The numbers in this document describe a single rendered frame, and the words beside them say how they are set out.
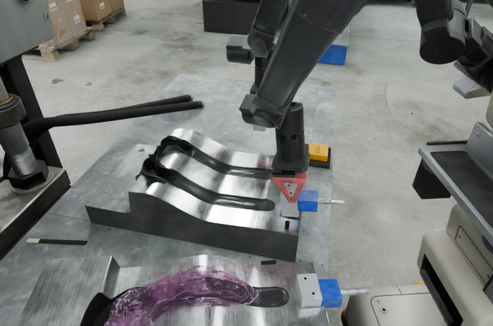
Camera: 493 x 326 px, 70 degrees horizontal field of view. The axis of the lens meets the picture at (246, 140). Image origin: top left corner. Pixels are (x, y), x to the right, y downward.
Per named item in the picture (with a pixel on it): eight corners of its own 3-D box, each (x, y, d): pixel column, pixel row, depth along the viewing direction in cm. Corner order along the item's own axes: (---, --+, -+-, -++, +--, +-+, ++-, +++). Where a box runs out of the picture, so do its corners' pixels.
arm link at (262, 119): (264, 117, 59) (284, 74, 61) (216, 108, 66) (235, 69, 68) (293, 147, 68) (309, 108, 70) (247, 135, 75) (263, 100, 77)
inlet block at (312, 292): (360, 286, 69) (365, 269, 66) (370, 311, 64) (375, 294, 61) (294, 291, 68) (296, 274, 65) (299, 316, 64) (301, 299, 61)
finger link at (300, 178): (274, 208, 72) (270, 168, 68) (279, 189, 78) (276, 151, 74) (307, 210, 70) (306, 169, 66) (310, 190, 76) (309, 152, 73)
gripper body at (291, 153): (271, 175, 68) (268, 140, 65) (279, 150, 77) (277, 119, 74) (305, 175, 67) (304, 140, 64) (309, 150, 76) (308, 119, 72)
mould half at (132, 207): (306, 184, 97) (311, 145, 89) (295, 263, 76) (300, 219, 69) (140, 159, 107) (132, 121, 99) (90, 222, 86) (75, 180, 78)
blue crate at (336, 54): (345, 53, 402) (348, 34, 389) (344, 66, 369) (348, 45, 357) (293, 48, 415) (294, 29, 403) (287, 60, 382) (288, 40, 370)
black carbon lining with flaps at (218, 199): (282, 176, 90) (285, 145, 84) (271, 222, 77) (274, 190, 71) (156, 157, 96) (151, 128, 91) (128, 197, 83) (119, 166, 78)
